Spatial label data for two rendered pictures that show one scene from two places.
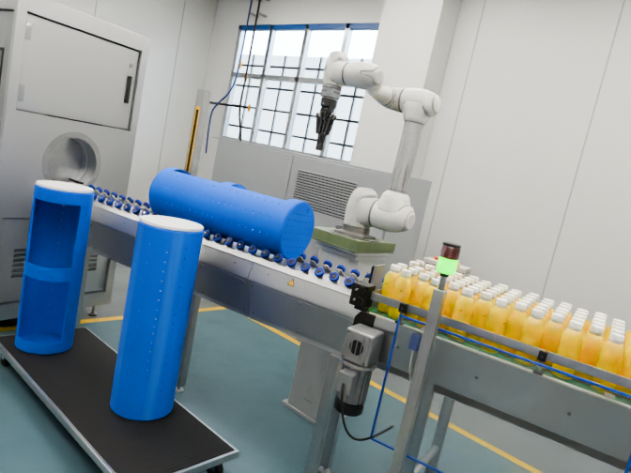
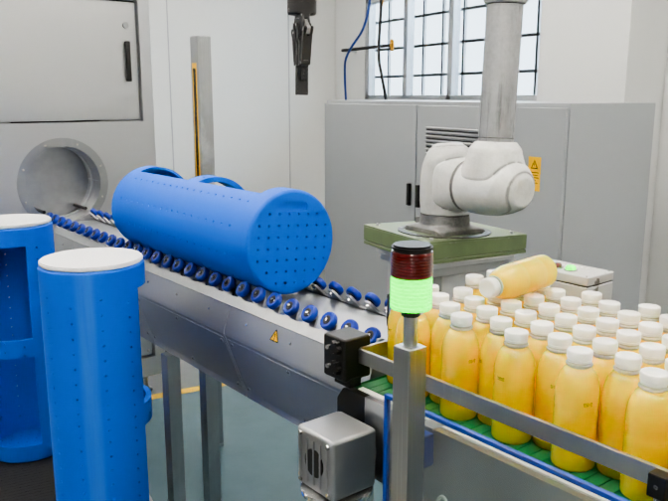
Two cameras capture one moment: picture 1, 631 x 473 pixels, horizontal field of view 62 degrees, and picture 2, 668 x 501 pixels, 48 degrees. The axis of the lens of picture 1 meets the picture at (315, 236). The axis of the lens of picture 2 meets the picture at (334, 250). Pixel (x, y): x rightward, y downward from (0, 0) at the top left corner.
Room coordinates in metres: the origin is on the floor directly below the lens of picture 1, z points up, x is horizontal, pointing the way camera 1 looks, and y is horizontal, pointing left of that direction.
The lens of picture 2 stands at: (0.65, -0.74, 1.48)
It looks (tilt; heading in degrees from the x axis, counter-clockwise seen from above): 12 degrees down; 21
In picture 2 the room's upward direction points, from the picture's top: straight up
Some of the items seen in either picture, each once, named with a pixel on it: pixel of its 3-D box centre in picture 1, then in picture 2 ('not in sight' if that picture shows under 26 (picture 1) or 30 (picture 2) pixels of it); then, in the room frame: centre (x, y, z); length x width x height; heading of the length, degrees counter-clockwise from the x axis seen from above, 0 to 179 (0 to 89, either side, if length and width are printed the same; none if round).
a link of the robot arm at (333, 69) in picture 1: (338, 68); not in sight; (2.47, 0.05, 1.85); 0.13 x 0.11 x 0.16; 55
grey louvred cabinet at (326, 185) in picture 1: (297, 235); (450, 232); (4.74, 0.17, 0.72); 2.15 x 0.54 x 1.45; 49
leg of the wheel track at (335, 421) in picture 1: (337, 411); not in sight; (2.31, -0.27, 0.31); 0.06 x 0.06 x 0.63; 60
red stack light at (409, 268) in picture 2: (450, 251); (412, 262); (1.72, -0.45, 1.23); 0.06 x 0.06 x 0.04
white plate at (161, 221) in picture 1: (172, 222); (91, 258); (2.30, 0.64, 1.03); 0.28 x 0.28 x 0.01
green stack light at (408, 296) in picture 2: (446, 265); (411, 291); (1.72, -0.45, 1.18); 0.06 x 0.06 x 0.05
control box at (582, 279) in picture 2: (444, 272); (560, 287); (2.37, -0.61, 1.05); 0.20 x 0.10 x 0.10; 60
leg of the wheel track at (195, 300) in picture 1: (187, 339); (210, 428); (2.80, 0.58, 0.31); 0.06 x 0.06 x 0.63; 60
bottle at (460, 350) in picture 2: (430, 305); (459, 369); (1.94, -0.48, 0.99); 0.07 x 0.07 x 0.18
